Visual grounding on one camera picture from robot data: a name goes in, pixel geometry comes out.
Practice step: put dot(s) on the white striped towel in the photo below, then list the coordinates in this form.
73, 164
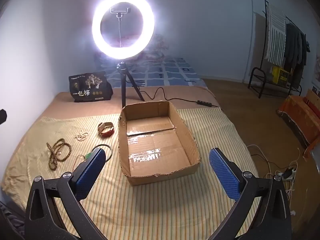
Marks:
275, 35

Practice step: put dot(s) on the black printed snack bag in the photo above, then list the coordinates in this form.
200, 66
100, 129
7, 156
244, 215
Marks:
90, 87

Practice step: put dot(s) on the tan bed sheet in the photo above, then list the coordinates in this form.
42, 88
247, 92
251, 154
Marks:
75, 108

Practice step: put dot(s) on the yellow striped cloth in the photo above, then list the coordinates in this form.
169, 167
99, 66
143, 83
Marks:
150, 205

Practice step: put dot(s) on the black metal clothes rack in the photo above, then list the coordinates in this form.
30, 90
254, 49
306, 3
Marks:
255, 80

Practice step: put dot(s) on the blue bangle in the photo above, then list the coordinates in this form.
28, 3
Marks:
110, 152

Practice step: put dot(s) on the blue checked bed sheet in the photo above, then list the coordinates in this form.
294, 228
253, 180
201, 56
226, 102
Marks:
175, 72

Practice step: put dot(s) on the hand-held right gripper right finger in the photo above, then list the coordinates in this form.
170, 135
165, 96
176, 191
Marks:
223, 172

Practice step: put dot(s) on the cardboard box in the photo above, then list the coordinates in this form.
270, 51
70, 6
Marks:
155, 160

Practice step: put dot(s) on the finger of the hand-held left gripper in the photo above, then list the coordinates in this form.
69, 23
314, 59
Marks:
2, 116

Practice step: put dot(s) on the dark hanging clothes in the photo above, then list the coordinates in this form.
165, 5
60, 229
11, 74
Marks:
295, 50

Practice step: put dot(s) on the white power strip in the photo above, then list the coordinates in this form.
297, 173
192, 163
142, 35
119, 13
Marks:
287, 175

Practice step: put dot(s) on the folded floral quilt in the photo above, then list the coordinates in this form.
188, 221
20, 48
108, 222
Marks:
157, 47

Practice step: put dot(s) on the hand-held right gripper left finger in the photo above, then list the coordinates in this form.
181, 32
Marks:
90, 175

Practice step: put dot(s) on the yellow box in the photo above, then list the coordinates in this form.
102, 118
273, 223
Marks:
281, 75

